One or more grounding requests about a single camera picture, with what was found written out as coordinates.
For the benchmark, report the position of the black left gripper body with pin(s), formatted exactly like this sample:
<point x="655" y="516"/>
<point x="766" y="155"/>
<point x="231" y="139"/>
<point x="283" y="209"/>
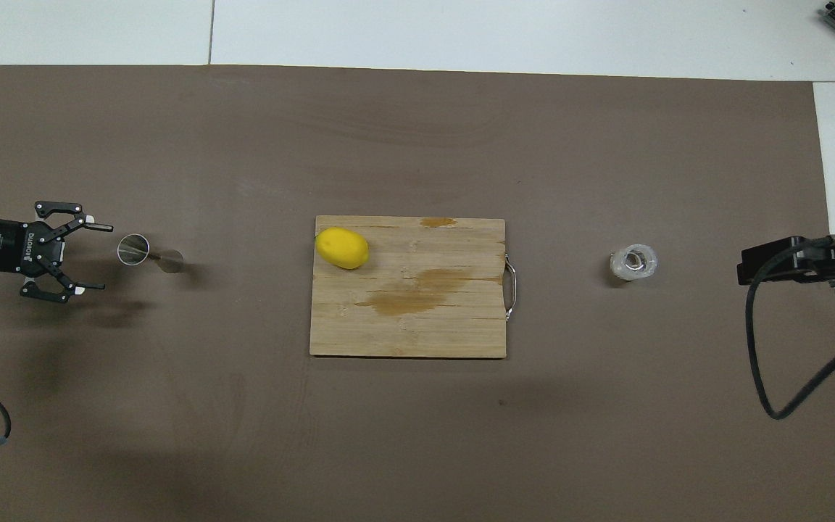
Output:
<point x="4" y="246"/>

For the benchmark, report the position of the steel double jigger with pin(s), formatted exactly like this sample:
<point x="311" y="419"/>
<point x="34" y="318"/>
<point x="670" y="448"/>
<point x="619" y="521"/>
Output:
<point x="135" y="249"/>

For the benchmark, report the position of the small clear glass cup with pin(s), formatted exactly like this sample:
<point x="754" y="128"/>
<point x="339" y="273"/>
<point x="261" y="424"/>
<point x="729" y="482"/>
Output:
<point x="633" y="262"/>

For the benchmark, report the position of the yellow lemon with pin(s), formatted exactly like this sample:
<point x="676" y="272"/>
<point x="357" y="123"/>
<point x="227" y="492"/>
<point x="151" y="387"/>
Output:
<point x="342" y="248"/>

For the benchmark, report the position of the wooden cutting board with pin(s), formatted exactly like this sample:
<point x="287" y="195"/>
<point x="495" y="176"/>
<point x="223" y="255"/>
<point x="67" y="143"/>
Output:
<point x="417" y="326"/>

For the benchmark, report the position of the brown table mat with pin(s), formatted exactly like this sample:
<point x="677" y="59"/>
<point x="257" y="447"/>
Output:
<point x="417" y="435"/>

